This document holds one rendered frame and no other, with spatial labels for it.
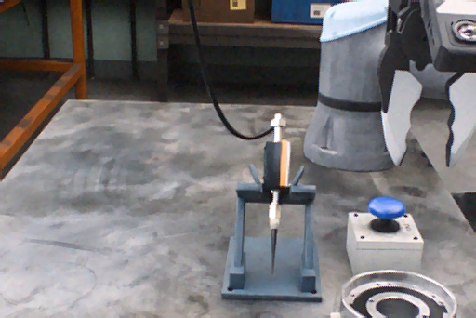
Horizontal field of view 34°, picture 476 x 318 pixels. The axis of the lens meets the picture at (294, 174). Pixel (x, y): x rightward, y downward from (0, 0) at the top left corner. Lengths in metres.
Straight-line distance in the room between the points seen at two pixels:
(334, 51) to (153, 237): 0.38
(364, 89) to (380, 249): 0.34
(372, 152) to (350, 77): 0.11
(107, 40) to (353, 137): 3.69
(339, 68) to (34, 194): 0.44
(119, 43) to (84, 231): 3.82
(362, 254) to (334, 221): 0.15
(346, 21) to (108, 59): 3.73
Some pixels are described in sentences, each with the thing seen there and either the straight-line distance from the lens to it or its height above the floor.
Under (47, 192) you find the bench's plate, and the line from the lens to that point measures 1.03.
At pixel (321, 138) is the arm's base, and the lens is 1.12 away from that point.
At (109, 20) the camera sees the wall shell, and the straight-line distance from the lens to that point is 4.68.
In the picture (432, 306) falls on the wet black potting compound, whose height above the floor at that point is 0.83.
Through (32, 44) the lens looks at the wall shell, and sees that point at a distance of 4.81.
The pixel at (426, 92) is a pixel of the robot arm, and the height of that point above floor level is 0.92.
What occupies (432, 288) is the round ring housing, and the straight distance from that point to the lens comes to 0.75.
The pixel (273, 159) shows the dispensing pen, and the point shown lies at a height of 0.92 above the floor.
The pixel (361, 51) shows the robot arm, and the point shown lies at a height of 0.97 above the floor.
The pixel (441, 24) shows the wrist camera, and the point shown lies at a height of 1.09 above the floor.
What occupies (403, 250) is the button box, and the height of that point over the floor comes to 0.83.
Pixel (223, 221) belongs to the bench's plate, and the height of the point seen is 0.80.
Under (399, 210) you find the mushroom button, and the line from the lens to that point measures 0.81.
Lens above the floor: 1.20
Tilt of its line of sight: 21 degrees down
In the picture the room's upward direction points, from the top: 3 degrees clockwise
